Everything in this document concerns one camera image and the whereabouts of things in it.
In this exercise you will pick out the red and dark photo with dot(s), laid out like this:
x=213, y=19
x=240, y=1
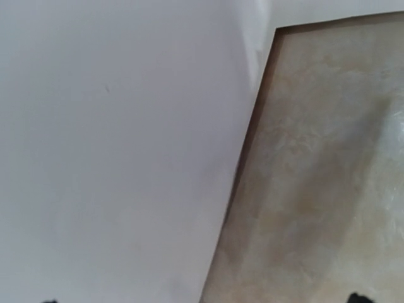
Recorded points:
x=122, y=123

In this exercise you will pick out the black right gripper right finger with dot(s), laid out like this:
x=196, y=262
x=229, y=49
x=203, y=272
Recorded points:
x=357, y=298

